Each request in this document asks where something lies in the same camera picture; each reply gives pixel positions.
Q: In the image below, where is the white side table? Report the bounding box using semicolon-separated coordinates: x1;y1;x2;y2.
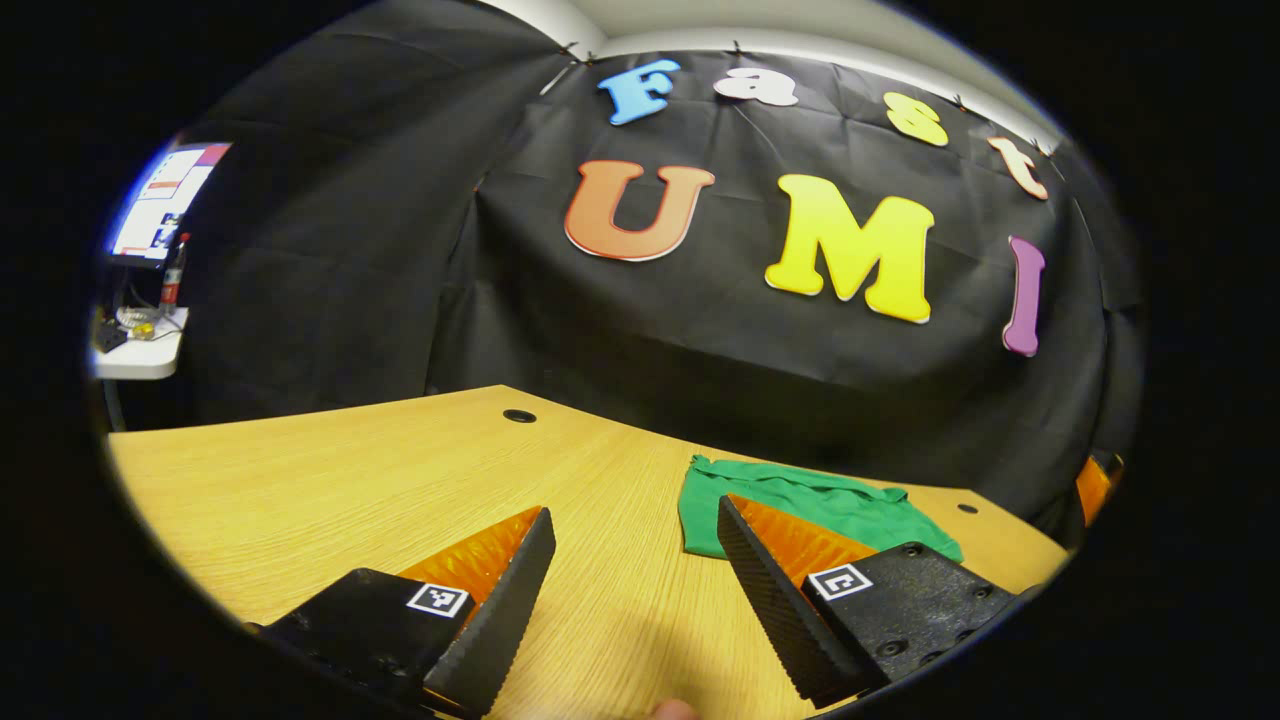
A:
91;305;190;382

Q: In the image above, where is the computer monitor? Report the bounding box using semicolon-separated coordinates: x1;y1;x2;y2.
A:
107;142;234;268

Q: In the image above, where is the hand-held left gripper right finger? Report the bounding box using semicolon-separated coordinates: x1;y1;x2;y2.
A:
715;493;1017;710

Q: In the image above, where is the green T-shirt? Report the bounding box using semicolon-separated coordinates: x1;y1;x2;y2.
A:
677;454;965;564

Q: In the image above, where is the black backdrop cloth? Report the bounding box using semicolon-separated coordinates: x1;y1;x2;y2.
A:
100;0;1147;546

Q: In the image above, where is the bottle with red label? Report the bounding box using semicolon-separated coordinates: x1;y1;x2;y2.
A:
159;232;192;314

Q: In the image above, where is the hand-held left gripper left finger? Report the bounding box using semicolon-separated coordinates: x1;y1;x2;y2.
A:
250;505;558;719

